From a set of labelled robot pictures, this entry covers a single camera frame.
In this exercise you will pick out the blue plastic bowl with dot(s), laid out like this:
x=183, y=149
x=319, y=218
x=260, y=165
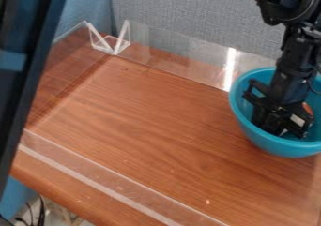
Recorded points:
x=286, y=146

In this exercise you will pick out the white brown toy mushroom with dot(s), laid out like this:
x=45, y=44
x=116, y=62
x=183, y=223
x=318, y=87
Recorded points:
x=308, y=109

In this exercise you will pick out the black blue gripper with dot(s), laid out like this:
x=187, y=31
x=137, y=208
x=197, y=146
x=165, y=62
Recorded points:
x=279, y=100

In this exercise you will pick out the clear acrylic barrier frame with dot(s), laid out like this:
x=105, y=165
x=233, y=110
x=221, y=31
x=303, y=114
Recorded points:
x=129, y=125

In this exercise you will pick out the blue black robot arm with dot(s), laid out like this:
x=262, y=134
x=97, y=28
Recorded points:
x=29, y=24

